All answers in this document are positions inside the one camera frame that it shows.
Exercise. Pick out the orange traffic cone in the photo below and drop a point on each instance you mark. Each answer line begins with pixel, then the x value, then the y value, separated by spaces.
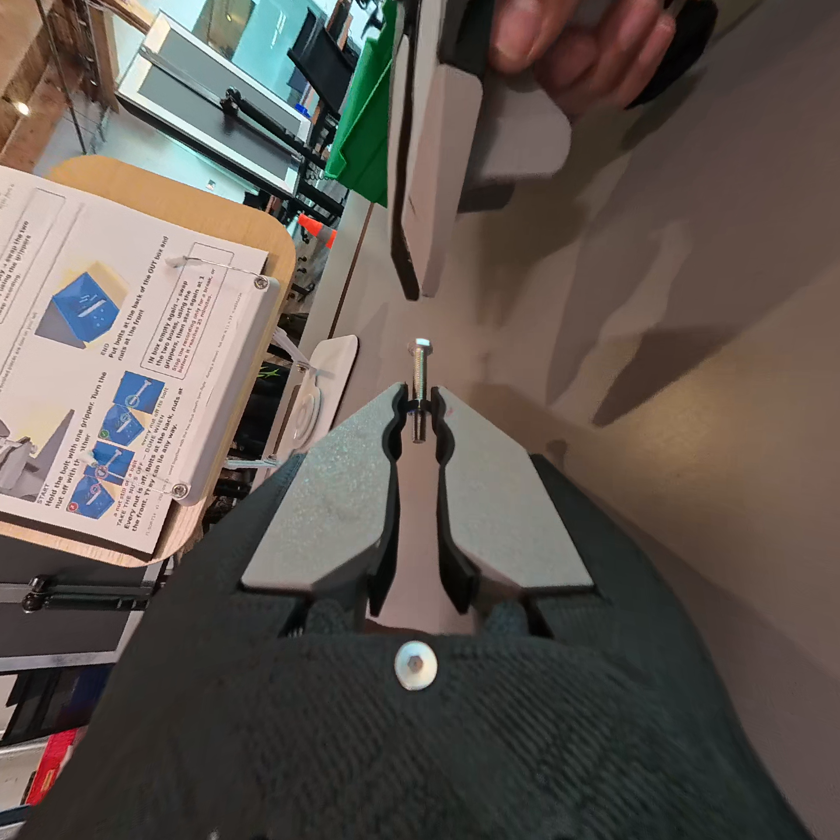
pixel 315 228

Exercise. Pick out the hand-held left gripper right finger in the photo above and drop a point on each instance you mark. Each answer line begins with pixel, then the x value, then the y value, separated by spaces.
pixel 505 512

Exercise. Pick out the person's right hand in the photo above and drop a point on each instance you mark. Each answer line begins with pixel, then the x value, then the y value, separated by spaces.
pixel 590 52

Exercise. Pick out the grey panel white frame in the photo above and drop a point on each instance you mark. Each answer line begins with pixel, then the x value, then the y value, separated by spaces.
pixel 197 85

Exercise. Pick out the green plastic bin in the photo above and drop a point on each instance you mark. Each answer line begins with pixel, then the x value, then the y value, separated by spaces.
pixel 361 131

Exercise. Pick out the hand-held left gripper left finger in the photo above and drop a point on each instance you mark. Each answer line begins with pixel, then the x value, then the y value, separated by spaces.
pixel 328 505

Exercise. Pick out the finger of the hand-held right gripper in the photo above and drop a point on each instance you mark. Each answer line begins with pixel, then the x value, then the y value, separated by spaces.
pixel 397 118
pixel 439 164

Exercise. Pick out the paper instruction sheet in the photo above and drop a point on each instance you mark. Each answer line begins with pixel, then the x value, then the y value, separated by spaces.
pixel 98 394

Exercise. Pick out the red box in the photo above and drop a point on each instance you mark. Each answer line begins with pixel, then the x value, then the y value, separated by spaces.
pixel 56 768

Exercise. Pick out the white backing panel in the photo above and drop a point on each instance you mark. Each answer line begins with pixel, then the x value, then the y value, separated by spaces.
pixel 236 367

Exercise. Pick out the silver hex bolt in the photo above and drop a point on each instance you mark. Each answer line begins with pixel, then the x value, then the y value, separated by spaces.
pixel 420 374

